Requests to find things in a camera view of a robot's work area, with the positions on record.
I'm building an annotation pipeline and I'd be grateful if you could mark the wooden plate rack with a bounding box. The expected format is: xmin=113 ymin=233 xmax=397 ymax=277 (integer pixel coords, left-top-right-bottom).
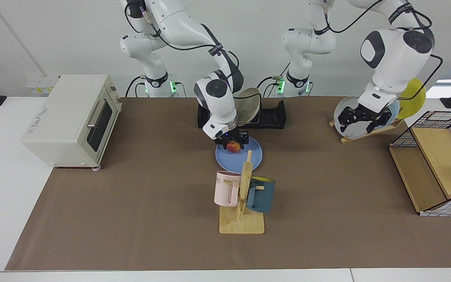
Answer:
xmin=328 ymin=117 xmax=405 ymax=144

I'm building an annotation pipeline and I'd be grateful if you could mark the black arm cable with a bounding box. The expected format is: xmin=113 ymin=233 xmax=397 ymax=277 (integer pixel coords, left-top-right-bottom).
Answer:
xmin=312 ymin=0 xmax=444 ymax=101
xmin=124 ymin=0 xmax=263 ymax=104

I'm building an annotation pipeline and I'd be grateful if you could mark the beige plate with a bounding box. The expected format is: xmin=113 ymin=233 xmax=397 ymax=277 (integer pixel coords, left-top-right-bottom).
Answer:
xmin=235 ymin=88 xmax=262 ymax=123

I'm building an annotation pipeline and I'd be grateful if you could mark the black base cable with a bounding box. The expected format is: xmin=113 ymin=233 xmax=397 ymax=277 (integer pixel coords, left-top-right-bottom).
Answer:
xmin=257 ymin=63 xmax=285 ymax=98
xmin=125 ymin=76 xmax=148 ymax=98

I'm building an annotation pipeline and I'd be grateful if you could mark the white wall socket box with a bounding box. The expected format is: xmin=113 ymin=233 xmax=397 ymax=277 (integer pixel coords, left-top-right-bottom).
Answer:
xmin=26 ymin=76 xmax=60 ymax=95

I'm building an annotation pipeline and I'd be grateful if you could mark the wire basket with wooden floor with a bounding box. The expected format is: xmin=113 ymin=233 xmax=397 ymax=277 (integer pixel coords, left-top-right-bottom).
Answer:
xmin=389 ymin=111 xmax=451 ymax=217

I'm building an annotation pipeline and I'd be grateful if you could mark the yellow plate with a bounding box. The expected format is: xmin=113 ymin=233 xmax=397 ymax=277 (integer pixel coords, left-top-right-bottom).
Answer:
xmin=396 ymin=78 xmax=426 ymax=120

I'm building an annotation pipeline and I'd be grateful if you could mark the wooden cup stand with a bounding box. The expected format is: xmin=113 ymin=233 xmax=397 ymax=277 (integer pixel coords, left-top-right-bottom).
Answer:
xmin=219 ymin=150 xmax=265 ymax=235

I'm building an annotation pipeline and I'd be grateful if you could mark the dark teal cup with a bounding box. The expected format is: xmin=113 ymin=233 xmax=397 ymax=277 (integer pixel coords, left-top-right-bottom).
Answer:
xmin=246 ymin=176 xmax=276 ymax=214

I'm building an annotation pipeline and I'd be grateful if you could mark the brown table cloth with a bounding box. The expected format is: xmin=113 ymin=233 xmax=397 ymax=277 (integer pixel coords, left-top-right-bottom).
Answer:
xmin=5 ymin=97 xmax=451 ymax=271

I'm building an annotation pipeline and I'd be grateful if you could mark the light blue plate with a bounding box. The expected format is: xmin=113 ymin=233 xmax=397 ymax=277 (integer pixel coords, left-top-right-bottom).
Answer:
xmin=382 ymin=100 xmax=400 ymax=126

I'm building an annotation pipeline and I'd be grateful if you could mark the white plate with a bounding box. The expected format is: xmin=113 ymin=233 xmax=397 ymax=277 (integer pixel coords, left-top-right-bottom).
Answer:
xmin=334 ymin=96 xmax=379 ymax=139

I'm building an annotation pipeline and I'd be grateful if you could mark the pink cup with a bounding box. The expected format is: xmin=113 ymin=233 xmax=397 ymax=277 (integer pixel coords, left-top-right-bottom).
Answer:
xmin=214 ymin=171 xmax=242 ymax=207

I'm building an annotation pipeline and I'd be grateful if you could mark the black dish rack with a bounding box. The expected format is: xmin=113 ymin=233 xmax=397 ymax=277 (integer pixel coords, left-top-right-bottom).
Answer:
xmin=197 ymin=100 xmax=287 ymax=130

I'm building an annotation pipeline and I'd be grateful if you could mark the pale toaster oven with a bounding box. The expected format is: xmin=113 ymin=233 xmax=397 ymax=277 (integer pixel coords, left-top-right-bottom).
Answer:
xmin=21 ymin=74 xmax=123 ymax=170

